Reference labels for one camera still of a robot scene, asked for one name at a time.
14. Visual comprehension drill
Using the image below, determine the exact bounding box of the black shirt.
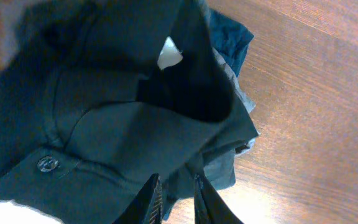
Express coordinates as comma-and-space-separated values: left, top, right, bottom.
0, 1, 259, 224

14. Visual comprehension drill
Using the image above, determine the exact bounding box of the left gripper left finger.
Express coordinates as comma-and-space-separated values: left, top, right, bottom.
113, 174, 163, 224

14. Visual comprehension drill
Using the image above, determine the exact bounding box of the navy folded garment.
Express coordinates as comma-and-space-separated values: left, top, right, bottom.
209, 9, 254, 77

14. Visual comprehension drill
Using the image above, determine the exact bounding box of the light grey folded garment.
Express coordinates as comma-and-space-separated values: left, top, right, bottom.
157, 37, 255, 190

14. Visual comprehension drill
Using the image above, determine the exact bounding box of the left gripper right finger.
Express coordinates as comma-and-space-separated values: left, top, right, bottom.
194, 174, 244, 224

